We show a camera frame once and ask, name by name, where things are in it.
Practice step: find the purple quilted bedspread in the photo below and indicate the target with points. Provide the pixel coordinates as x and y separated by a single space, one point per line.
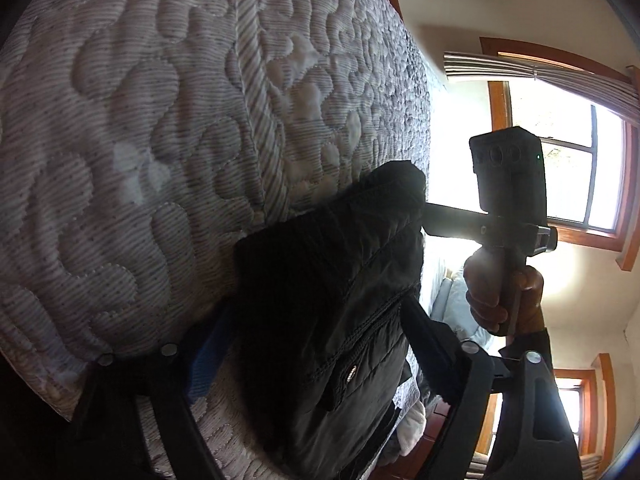
141 140

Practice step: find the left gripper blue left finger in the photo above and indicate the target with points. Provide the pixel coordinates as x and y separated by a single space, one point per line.
107 425

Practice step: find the person's right hand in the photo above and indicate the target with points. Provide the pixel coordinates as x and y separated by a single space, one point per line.
485 277

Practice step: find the black quilted pants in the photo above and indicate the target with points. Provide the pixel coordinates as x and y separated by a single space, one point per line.
319 349

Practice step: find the grey-green folded comforter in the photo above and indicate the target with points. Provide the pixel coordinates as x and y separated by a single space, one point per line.
451 308

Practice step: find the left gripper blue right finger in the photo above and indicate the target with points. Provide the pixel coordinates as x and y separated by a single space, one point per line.
533 439

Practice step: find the beige left curtain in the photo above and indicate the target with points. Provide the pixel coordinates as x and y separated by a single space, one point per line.
540 72

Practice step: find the white fleece blanket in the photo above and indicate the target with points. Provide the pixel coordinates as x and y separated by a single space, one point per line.
411 429

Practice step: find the wooden framed right window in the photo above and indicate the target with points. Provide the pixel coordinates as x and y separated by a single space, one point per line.
589 400

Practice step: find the wooden framed window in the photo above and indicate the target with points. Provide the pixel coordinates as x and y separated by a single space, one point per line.
591 151
589 400

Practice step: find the wooden framed left window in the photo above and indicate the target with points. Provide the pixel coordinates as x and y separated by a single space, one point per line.
591 151

